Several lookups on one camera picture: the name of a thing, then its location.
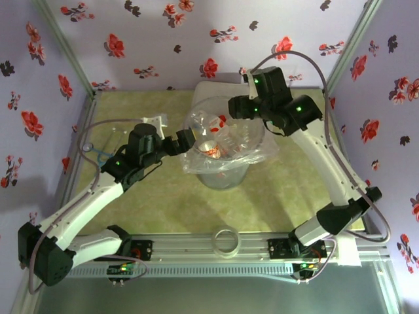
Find clear plastic bag liner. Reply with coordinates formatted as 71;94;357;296
179;97;281;176

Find red cap red label bottle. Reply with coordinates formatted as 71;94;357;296
188;110;230;137

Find clear bottle red white label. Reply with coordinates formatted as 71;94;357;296
196;139;221;158

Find clear plastic bin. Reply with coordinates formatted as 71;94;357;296
183;94;266;190

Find white translucent plastic container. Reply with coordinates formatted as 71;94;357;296
192;80;253;107

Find clear tape roll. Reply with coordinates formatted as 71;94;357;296
211;225;242;259

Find left circuit board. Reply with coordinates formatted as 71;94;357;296
107;263;138;279

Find circuit board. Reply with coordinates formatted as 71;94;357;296
293;261;320;279
107;263;138;279

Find right circuit board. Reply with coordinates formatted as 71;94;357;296
293;261;320;279

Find white foam pad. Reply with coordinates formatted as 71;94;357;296
337;234;362;266

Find thin wire frame white tips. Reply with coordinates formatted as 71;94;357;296
103;128;128;153

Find left arm grey cable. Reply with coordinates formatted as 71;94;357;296
27;118;147;295

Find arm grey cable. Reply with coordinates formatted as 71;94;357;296
250;50;392;245
27;118;147;295

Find blue plastic ring tool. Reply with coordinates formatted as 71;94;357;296
93;147;114;167

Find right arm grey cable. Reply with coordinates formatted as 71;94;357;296
250;50;392;245

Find left aluminium side rail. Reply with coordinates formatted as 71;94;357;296
39;93;99;239

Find right aluminium corner post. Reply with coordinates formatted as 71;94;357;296
321;0;384;99

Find aluminium corner post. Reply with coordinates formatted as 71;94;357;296
321;0;384;99
34;0;101;99

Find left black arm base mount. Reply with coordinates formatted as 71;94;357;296
129;239;154;262

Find grey slotted cable duct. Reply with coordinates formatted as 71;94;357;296
70;263;295;278

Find left aluminium corner post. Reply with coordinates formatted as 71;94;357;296
34;0;101;99

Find left board grey wire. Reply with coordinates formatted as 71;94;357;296
109;258;148;287

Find board grey wire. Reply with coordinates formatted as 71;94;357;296
109;258;148;287
296;237;337;285

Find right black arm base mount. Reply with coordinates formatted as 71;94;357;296
267;237;295;261

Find right board grey wire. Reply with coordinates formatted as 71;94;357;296
296;237;337;285

